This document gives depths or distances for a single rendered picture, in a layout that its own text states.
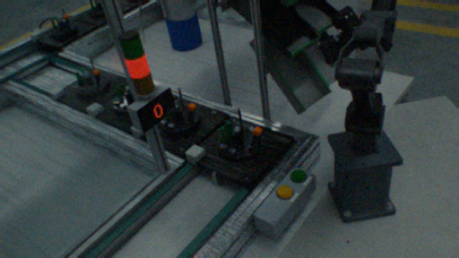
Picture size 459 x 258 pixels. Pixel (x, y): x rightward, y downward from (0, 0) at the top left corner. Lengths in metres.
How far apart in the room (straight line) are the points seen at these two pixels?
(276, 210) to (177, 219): 0.28
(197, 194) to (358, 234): 0.46
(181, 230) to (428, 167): 0.75
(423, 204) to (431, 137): 0.30
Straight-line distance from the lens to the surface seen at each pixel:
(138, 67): 1.08
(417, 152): 1.49
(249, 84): 1.82
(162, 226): 1.25
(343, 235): 1.24
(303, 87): 1.46
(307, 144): 1.34
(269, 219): 1.14
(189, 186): 1.33
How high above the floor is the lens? 1.84
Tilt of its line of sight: 37 degrees down
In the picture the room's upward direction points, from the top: 10 degrees counter-clockwise
